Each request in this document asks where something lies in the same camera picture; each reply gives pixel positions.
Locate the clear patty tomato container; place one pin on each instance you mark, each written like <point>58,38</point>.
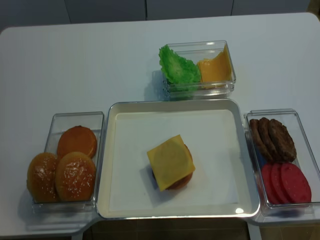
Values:
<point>305,161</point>

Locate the brown patty middle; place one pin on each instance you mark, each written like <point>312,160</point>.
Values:
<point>263,128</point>

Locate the sesame bun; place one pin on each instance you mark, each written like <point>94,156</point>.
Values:
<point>41,178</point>
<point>75,177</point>

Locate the green lettuce leaf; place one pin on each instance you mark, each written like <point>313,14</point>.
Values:
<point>182,74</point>

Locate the sesame top bun left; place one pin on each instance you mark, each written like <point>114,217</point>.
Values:
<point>41,178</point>

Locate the red tomato slice right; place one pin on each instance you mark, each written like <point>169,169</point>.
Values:
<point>295,184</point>

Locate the red tomato slice middle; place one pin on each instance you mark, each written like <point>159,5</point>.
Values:
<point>275,177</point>

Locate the clear bun container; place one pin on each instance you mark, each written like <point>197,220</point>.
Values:
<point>61,122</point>

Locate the white metal serving tray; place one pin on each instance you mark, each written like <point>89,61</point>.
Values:
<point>249,200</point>

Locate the red tomato slice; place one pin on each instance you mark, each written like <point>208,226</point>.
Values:
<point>266,176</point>
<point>295,184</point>
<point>275,177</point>

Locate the yellow cheese slice stack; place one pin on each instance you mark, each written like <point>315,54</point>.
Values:
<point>217,69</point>

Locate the brown patty on bun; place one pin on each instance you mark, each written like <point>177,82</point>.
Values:
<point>183,181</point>

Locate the sesame top bun front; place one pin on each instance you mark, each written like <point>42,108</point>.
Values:
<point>75,177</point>

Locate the brown patty right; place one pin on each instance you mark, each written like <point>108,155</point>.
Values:
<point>282,140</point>

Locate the white paper tray liner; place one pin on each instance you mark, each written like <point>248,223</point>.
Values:
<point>212,140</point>

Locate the plain bottom bun half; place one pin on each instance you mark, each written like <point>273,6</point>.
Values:
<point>77,139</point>

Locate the brown patty left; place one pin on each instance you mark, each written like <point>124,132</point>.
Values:
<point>254,123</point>

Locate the clear lettuce cheese container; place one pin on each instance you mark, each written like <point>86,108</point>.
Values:
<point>197,51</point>

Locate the red tomato slice left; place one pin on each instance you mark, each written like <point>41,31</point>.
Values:
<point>266,176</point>

